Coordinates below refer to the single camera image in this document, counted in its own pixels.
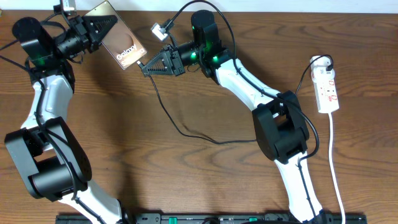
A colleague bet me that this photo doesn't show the black charger cable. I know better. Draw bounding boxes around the black charger cable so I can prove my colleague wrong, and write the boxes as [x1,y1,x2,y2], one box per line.
[136,54,335,146]

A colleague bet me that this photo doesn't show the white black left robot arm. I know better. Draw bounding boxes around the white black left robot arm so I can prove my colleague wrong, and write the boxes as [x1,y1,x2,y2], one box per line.
[4,16,131,223]

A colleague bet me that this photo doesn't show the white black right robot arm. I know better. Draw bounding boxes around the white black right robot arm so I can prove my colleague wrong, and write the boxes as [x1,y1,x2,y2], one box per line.
[140,10,323,223]

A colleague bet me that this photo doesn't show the white power strip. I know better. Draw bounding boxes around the white power strip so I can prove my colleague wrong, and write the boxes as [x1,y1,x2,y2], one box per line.
[311,68,340,114]

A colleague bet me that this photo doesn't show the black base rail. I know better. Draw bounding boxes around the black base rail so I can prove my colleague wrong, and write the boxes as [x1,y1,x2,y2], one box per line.
[55,213,368,224]

